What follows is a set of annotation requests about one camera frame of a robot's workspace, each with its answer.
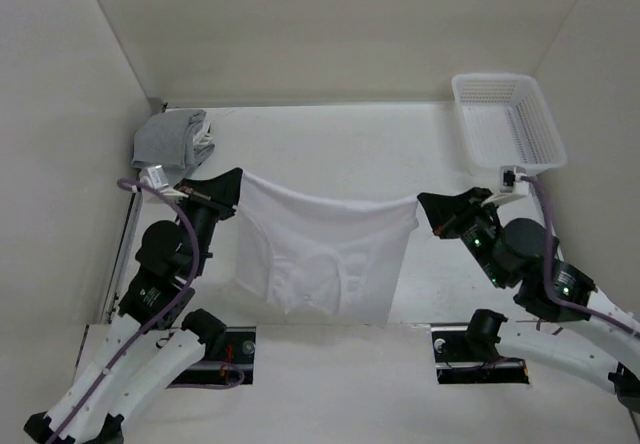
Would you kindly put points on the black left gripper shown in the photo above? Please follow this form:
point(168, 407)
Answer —
point(220, 193)

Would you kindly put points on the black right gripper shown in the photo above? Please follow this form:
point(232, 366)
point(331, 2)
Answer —
point(446, 212)

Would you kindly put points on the white tank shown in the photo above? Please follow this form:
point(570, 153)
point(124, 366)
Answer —
point(203, 137)
point(338, 258)

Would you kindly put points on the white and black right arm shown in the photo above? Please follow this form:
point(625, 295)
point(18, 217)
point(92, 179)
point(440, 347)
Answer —
point(599, 341)

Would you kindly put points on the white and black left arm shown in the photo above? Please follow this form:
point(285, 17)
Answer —
point(151, 339)

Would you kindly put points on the white folded tank top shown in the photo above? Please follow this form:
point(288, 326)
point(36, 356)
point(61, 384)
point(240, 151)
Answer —
point(203, 137)

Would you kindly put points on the grey folded tank top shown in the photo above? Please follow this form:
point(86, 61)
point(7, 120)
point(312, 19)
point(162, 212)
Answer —
point(170, 139)

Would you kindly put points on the white plastic mesh basket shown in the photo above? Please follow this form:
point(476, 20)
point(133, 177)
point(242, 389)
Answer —
point(503, 120)

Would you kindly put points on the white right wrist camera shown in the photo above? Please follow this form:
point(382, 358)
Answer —
point(512, 186)

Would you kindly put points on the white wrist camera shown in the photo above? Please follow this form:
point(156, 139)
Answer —
point(512, 186)
point(156, 178)

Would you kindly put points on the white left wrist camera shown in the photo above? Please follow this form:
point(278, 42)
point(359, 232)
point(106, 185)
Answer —
point(156, 178)

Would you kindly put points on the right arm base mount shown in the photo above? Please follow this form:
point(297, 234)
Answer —
point(466, 354)

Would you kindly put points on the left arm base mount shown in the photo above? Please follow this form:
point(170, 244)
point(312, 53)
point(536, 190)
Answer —
point(218, 366)

